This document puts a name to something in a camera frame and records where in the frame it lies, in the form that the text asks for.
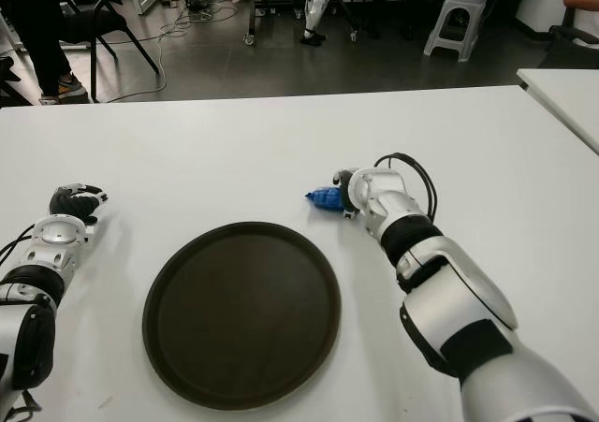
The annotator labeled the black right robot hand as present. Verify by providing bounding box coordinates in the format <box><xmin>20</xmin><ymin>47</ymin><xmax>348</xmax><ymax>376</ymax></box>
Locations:
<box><xmin>331</xmin><ymin>167</ymin><xmax>361</xmax><ymax>220</ymax></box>

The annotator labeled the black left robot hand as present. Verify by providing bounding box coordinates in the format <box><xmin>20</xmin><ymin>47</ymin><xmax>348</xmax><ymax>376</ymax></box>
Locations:
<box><xmin>49</xmin><ymin>183</ymin><xmax>110</xmax><ymax>226</ymax></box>

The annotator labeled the blue Oreo packet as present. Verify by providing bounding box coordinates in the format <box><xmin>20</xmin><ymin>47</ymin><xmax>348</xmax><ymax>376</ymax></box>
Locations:
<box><xmin>303</xmin><ymin>185</ymin><xmax>345</xmax><ymax>215</ymax></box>

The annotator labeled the round dark brown tray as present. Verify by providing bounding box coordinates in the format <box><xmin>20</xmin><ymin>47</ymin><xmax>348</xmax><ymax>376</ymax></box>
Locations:
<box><xmin>141</xmin><ymin>221</ymin><xmax>343</xmax><ymax>399</ymax></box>

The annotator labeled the person in black trousers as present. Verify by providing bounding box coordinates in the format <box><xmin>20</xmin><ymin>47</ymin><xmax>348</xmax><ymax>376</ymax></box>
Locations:
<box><xmin>0</xmin><ymin>0</ymin><xmax>91</xmax><ymax>107</ymax></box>

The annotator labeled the black folding chair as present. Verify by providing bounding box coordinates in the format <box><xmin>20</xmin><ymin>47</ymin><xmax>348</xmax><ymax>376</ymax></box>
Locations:
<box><xmin>49</xmin><ymin>0</ymin><xmax>161</xmax><ymax>104</ymax></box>

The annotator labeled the white humanoid robot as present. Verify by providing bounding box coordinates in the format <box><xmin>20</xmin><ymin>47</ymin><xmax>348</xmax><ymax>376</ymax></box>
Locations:
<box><xmin>299</xmin><ymin>0</ymin><xmax>336</xmax><ymax>47</ymax></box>

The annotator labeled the grey plastic stool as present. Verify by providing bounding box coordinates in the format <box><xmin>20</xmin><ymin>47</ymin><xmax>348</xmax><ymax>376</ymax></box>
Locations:
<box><xmin>423</xmin><ymin>0</ymin><xmax>488</xmax><ymax>63</ymax></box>

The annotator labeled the white side table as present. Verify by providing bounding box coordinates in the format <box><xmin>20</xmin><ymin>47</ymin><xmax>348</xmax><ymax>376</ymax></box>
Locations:
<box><xmin>516</xmin><ymin>67</ymin><xmax>599</xmax><ymax>156</ymax></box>

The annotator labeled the black office chair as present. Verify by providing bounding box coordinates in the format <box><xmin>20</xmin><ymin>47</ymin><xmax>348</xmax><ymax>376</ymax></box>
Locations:
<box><xmin>537</xmin><ymin>7</ymin><xmax>599</xmax><ymax>70</ymax></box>

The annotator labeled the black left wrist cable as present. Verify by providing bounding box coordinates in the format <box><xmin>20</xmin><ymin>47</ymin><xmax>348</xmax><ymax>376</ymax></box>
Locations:
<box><xmin>0</xmin><ymin>226</ymin><xmax>37</xmax><ymax>260</ymax></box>

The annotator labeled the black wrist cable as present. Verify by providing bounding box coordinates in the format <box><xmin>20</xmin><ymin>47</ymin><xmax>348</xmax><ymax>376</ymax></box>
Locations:
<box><xmin>0</xmin><ymin>226</ymin><xmax>37</xmax><ymax>260</ymax></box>
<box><xmin>373</xmin><ymin>152</ymin><xmax>439</xmax><ymax>220</ymax></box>

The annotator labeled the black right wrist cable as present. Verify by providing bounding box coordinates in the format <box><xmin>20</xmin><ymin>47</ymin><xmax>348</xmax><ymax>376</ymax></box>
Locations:
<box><xmin>373</xmin><ymin>152</ymin><xmax>439</xmax><ymax>220</ymax></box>

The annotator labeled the white floor cable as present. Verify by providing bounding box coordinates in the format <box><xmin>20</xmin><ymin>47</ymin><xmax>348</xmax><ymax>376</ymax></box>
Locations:
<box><xmin>105</xmin><ymin>17</ymin><xmax>197</xmax><ymax>103</ymax></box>

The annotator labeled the black wheeled stand frame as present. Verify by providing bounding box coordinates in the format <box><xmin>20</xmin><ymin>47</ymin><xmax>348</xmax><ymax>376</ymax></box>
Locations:
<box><xmin>241</xmin><ymin>0</ymin><xmax>361</xmax><ymax>47</ymax></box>

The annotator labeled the black left elbow cable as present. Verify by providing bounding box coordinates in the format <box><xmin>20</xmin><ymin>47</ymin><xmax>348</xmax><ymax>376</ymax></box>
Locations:
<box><xmin>0</xmin><ymin>388</ymin><xmax>44</xmax><ymax>422</ymax></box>

